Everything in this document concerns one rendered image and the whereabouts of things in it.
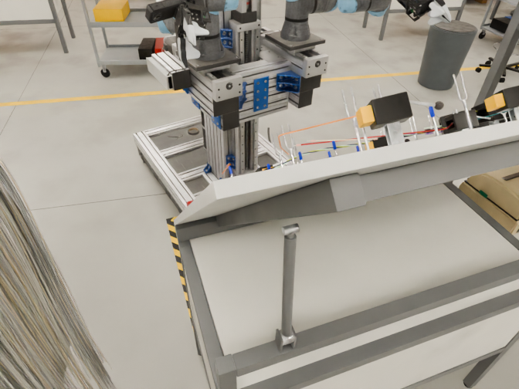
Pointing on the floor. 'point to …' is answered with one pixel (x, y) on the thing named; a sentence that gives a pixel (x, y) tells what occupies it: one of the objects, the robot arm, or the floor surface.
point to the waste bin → (445, 53)
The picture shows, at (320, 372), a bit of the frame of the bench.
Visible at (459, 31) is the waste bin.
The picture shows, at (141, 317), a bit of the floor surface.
